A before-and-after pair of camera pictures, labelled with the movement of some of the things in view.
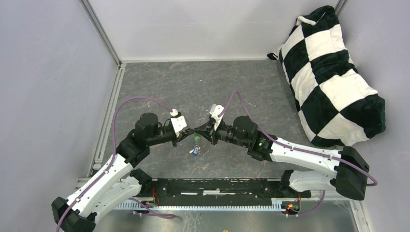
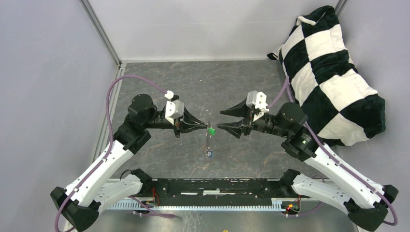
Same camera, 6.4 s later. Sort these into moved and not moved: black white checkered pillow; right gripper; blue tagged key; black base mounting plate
Moved: right gripper; blue tagged key
Not moved: black white checkered pillow; black base mounting plate
